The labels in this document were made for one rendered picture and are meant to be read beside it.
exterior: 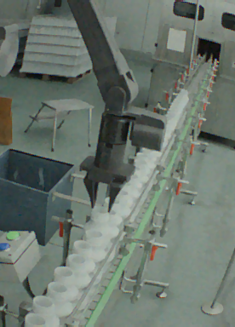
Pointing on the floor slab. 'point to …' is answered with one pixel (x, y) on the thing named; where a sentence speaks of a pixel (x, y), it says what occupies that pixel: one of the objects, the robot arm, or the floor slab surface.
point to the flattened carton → (3, 120)
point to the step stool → (61, 114)
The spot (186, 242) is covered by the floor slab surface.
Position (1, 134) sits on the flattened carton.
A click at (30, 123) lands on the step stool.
